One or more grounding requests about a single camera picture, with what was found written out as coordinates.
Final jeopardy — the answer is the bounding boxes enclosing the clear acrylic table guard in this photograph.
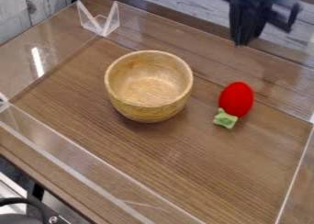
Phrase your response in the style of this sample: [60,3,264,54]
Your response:
[0,3,314,224]

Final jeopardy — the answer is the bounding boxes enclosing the clear acrylic corner bracket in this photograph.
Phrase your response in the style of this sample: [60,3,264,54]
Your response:
[76,1,120,37]

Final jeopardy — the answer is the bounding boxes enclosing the red felt strawberry toy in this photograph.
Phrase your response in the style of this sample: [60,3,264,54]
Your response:
[214,82,254,129]

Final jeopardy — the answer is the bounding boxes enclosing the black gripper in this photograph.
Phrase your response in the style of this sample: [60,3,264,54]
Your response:
[223,0,302,46]

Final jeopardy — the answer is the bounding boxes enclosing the light wooden bowl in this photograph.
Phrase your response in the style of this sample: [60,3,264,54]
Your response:
[104,50,194,123]

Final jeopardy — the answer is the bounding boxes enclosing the black table leg mount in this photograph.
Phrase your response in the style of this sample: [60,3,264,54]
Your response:
[0,174,71,224]

